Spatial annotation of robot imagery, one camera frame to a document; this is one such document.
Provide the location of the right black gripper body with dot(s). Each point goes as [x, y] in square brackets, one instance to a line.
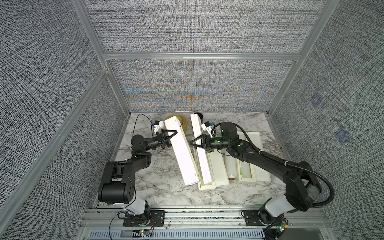
[217, 143]

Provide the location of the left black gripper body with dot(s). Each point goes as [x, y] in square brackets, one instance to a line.
[153, 143]

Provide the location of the white wrap dispenser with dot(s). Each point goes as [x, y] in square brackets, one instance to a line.
[211, 168]
[183, 152]
[258, 175]

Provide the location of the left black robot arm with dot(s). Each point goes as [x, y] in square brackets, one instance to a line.
[118, 180]

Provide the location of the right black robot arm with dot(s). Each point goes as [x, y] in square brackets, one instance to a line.
[305, 188]

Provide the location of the black cup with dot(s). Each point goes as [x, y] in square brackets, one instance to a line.
[200, 115]

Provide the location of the yellow bowl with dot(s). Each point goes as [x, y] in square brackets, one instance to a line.
[182, 119]

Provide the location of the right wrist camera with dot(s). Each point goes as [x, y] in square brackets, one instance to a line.
[208, 128]

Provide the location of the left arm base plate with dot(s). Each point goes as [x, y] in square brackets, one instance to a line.
[148, 219]

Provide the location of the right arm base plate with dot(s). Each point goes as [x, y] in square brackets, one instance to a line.
[253, 219]

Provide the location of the aluminium front rail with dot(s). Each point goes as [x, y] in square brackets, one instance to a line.
[204, 223]

